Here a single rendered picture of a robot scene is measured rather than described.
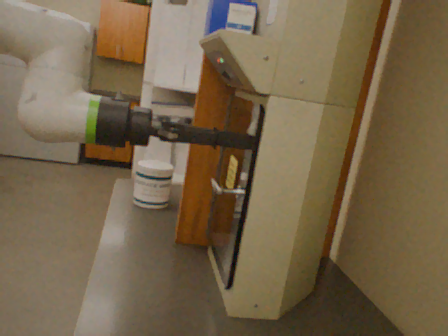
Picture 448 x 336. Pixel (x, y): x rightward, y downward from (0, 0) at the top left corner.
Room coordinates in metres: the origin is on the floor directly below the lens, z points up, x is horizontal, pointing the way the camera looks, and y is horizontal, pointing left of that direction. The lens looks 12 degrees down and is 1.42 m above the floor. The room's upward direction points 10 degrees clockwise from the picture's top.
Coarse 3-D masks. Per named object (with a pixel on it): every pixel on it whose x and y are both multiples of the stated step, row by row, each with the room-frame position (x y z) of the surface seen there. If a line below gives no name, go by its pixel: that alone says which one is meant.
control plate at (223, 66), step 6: (210, 54) 1.03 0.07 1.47; (216, 54) 0.95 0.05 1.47; (222, 54) 0.89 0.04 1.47; (216, 60) 1.00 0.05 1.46; (216, 66) 1.06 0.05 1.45; (222, 66) 0.98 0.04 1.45; (228, 66) 0.91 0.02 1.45; (222, 72) 1.04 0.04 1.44; (228, 72) 0.96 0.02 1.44; (234, 78) 0.93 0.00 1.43; (234, 84) 0.98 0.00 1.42; (240, 84) 0.91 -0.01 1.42
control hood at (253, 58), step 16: (224, 32) 0.79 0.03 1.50; (240, 32) 0.80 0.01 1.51; (208, 48) 1.00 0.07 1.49; (224, 48) 0.83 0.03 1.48; (240, 48) 0.79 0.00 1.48; (256, 48) 0.80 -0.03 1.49; (272, 48) 0.81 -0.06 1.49; (240, 64) 0.80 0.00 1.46; (256, 64) 0.80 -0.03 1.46; (272, 64) 0.81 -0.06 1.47; (224, 80) 1.10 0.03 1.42; (240, 80) 0.89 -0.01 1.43; (256, 80) 0.80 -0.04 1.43; (272, 80) 0.81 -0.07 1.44
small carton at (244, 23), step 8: (232, 8) 0.88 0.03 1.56; (240, 8) 0.88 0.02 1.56; (248, 8) 0.88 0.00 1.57; (232, 16) 0.88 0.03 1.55; (240, 16) 0.88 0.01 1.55; (248, 16) 0.88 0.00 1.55; (232, 24) 0.88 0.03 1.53; (240, 24) 0.88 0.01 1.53; (248, 24) 0.88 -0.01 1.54; (248, 32) 0.88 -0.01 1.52
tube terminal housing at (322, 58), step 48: (288, 0) 0.81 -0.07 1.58; (336, 0) 0.83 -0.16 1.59; (288, 48) 0.81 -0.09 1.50; (336, 48) 0.83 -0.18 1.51; (240, 96) 1.05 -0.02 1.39; (288, 96) 0.82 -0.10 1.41; (336, 96) 0.88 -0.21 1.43; (288, 144) 0.82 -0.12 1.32; (336, 144) 0.93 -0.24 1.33; (288, 192) 0.82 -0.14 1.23; (288, 240) 0.83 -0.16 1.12; (240, 288) 0.81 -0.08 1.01; (288, 288) 0.85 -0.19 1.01
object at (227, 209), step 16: (240, 112) 0.97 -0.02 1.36; (256, 112) 0.84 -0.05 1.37; (240, 128) 0.94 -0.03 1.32; (256, 128) 0.82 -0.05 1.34; (256, 144) 0.82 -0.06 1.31; (224, 160) 1.06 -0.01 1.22; (240, 160) 0.89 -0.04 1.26; (224, 176) 1.02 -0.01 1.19; (240, 176) 0.87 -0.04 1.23; (240, 192) 0.84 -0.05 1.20; (224, 208) 0.96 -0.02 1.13; (240, 208) 0.82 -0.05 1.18; (224, 224) 0.93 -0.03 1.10; (240, 224) 0.81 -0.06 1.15; (208, 240) 1.08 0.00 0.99; (224, 240) 0.91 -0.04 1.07; (224, 256) 0.88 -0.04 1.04; (224, 272) 0.85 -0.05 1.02; (224, 288) 0.83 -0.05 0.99
